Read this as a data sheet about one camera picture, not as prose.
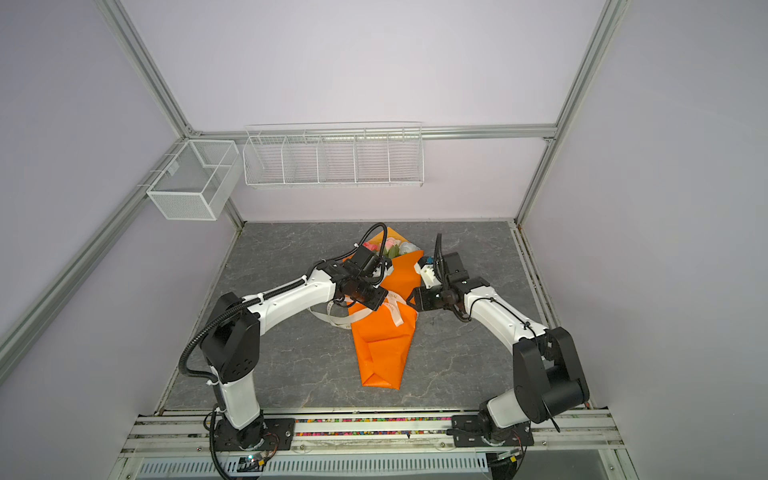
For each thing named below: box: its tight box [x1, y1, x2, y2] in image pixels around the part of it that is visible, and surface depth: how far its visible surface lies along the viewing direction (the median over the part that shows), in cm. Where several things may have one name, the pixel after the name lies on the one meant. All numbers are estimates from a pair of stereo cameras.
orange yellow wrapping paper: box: [349, 227, 424, 390], surface depth 88 cm
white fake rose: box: [399, 241, 421, 254], surface depth 110 cm
